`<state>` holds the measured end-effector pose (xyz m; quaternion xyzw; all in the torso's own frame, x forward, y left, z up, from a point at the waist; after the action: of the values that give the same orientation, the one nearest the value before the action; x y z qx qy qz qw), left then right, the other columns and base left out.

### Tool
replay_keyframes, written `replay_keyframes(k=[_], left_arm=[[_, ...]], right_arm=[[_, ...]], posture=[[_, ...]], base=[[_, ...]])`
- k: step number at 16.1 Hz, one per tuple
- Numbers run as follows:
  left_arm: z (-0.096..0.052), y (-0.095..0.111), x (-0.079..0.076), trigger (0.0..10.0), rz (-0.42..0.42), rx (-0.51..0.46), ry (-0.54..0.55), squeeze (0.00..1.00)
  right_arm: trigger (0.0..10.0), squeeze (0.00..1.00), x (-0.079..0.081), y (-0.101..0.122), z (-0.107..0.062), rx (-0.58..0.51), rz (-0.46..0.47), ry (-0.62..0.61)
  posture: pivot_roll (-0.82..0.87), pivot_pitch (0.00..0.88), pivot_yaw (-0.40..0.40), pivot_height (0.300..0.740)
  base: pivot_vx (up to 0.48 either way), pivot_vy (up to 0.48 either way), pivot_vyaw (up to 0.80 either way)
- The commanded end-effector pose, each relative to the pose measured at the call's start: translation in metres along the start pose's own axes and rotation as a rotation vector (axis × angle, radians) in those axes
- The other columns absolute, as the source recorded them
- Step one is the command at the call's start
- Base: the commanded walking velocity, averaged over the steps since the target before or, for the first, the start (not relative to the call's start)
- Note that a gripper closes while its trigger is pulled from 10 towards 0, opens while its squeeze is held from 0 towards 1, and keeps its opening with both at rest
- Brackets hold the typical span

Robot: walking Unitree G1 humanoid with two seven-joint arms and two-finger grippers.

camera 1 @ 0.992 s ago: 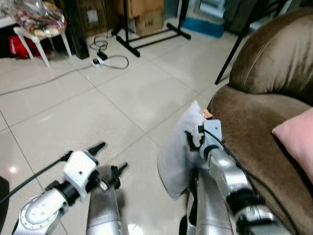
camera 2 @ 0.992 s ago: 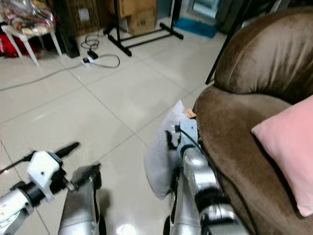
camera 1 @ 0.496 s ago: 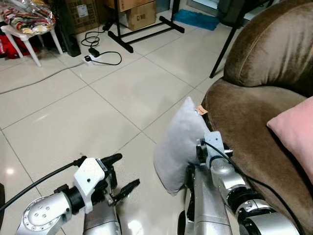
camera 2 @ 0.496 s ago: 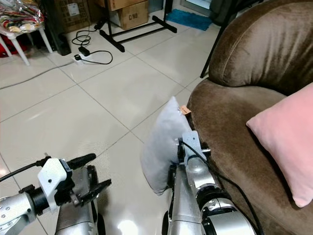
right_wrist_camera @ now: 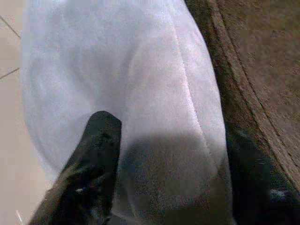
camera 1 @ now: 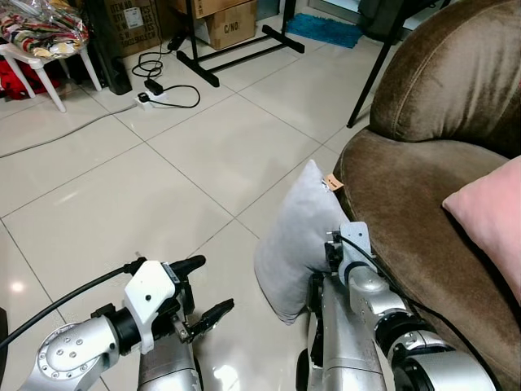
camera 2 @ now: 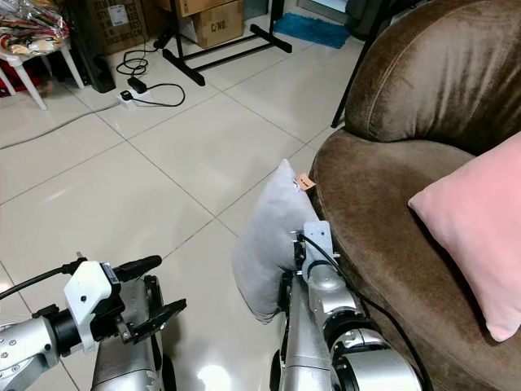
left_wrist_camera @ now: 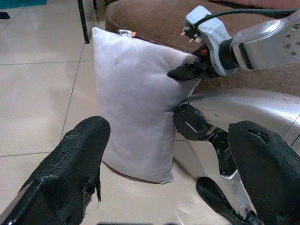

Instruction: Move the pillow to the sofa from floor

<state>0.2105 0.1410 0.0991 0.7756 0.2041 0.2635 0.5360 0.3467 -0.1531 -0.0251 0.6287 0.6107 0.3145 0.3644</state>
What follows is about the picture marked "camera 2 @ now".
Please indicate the red cloth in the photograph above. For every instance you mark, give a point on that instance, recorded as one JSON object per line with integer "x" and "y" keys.
{"x": 16, "y": 80}

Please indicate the black upright speaker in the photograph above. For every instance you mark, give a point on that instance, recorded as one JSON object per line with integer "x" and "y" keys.
{"x": 91, "y": 45}

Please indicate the black tripod leg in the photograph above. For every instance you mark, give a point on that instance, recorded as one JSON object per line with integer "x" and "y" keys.
{"x": 354, "y": 81}

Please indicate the black power adapter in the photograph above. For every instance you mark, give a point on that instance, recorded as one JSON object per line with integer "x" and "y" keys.
{"x": 137, "y": 84}

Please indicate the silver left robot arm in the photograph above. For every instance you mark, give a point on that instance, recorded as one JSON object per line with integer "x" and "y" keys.
{"x": 23, "y": 342}

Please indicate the brown velvet sofa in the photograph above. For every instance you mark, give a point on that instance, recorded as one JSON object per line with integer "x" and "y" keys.
{"x": 399, "y": 106}

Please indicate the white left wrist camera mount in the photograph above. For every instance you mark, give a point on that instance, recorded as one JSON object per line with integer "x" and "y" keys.
{"x": 89, "y": 297}

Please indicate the grey pillow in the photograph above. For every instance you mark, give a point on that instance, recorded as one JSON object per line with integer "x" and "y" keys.
{"x": 269, "y": 244}

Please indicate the blue floor mat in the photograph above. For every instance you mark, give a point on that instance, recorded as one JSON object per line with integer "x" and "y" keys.
{"x": 313, "y": 31}

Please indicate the silver left robot leg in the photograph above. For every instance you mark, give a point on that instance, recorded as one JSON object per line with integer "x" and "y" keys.
{"x": 122, "y": 371}

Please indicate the floral bundle in clear plastic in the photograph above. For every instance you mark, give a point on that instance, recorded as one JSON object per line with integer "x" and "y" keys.
{"x": 32, "y": 28}

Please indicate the black metal floor stand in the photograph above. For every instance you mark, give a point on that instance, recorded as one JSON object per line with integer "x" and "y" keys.
{"x": 232, "y": 54}

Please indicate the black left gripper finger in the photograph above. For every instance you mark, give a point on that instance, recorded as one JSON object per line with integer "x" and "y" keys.
{"x": 138, "y": 267}
{"x": 159, "y": 319}

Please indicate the white plastic chair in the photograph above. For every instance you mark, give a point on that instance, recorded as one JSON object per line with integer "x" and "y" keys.
{"x": 32, "y": 65}

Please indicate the cardboard box with black print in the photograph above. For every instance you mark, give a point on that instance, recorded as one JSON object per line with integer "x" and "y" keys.
{"x": 218, "y": 24}

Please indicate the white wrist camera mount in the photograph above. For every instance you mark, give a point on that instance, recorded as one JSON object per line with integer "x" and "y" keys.
{"x": 89, "y": 297}
{"x": 319, "y": 244}

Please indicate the cardboard box with white label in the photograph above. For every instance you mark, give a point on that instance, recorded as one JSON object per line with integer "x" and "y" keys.
{"x": 118, "y": 23}

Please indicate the silver right robot leg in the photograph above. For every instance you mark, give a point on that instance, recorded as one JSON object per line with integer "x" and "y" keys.
{"x": 301, "y": 350}

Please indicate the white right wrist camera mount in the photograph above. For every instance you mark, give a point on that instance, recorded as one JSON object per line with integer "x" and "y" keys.
{"x": 319, "y": 244}

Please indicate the black bag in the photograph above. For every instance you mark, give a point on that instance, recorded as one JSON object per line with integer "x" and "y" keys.
{"x": 374, "y": 16}

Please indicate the silver robot leg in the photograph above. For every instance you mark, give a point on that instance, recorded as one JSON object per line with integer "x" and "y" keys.
{"x": 301, "y": 350}
{"x": 122, "y": 371}

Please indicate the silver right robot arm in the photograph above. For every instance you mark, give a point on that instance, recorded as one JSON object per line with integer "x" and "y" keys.
{"x": 362, "y": 350}

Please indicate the pink pillow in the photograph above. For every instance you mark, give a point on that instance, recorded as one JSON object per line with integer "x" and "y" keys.
{"x": 472, "y": 236}

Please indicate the white power strip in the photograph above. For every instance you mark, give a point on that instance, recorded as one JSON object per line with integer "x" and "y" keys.
{"x": 134, "y": 98}

